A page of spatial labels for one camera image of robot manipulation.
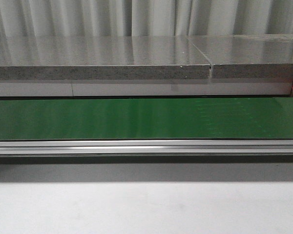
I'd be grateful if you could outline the white counter base panel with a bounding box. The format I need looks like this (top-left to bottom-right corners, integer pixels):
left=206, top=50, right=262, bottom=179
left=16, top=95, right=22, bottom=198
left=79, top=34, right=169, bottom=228
left=0, top=79, right=293, bottom=97

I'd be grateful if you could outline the green conveyor belt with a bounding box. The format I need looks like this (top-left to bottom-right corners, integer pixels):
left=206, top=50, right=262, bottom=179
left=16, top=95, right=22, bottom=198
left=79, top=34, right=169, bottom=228
left=0, top=97, right=293, bottom=140

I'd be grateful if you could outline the grey stone counter slab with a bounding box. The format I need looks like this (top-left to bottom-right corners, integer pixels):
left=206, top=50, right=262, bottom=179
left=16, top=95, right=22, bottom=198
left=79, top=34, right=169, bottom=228
left=0, top=36, right=210, bottom=81

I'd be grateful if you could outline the grey pleated curtain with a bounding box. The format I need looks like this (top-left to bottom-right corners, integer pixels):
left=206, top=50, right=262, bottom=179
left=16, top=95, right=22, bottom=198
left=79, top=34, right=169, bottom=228
left=0, top=0, right=293, bottom=37

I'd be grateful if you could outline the aluminium conveyor side rail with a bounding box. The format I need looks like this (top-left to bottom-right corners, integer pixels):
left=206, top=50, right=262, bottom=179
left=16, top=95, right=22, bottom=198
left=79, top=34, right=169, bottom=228
left=0, top=139, right=293, bottom=156

